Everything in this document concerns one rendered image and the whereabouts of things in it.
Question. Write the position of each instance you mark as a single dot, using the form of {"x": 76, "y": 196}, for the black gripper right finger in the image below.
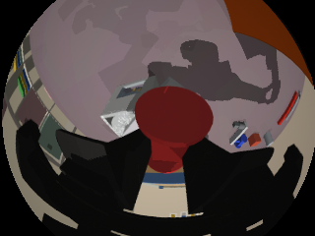
{"x": 209, "y": 168}

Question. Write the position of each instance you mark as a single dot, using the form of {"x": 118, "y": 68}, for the grey crank handle with dark red knob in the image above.
{"x": 174, "y": 118}

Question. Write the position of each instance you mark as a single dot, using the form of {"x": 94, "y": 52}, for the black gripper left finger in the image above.
{"x": 123, "y": 161}

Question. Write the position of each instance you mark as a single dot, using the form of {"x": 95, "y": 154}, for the light grey cylinder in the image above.
{"x": 268, "y": 138}

